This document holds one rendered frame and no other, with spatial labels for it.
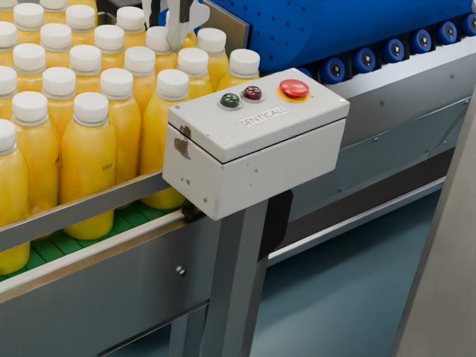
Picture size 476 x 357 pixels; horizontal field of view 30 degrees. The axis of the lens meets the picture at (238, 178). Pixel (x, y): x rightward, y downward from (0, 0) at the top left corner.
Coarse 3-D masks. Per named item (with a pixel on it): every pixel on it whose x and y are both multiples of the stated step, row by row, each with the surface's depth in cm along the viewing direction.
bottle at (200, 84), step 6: (186, 72) 114; (204, 72) 115; (192, 78) 114; (198, 78) 115; (204, 78) 115; (192, 84) 114; (198, 84) 114; (204, 84) 115; (210, 84) 116; (192, 90) 114; (198, 90) 115; (204, 90) 115; (210, 90) 116; (192, 96) 115; (198, 96) 115
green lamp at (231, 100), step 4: (224, 96) 101; (228, 96) 101; (232, 96) 101; (236, 96) 101; (220, 100) 101; (224, 100) 101; (228, 100) 101; (232, 100) 101; (236, 100) 101; (224, 104) 101; (228, 104) 101; (232, 104) 101; (236, 104) 101
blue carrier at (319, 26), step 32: (224, 0) 141; (256, 0) 135; (288, 0) 130; (320, 0) 125; (352, 0) 130; (384, 0) 135; (416, 0) 141; (448, 0) 148; (256, 32) 137; (288, 32) 132; (320, 32) 129; (352, 32) 135; (384, 32) 143; (288, 64) 134
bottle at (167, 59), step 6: (150, 48) 118; (156, 54) 118; (162, 54) 118; (168, 54) 118; (174, 54) 120; (156, 60) 118; (162, 60) 118; (168, 60) 119; (174, 60) 119; (156, 66) 118; (162, 66) 118; (168, 66) 119; (174, 66) 119
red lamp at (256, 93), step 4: (248, 88) 103; (252, 88) 103; (256, 88) 103; (244, 92) 103; (248, 92) 103; (252, 92) 103; (256, 92) 103; (260, 92) 103; (244, 96) 103; (248, 96) 103; (252, 96) 103; (256, 96) 103; (260, 96) 103
